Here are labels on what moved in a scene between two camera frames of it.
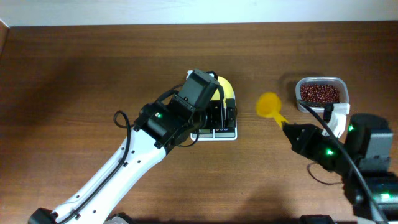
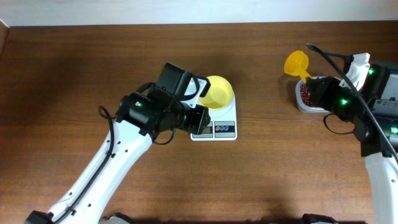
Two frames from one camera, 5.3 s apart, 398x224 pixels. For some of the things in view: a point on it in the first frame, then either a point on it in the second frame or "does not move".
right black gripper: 302,138 to 314,90
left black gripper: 219,112 to 201,119
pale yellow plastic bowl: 227,89 does not move
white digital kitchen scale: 216,134 does not move
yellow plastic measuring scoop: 268,104 to 296,63
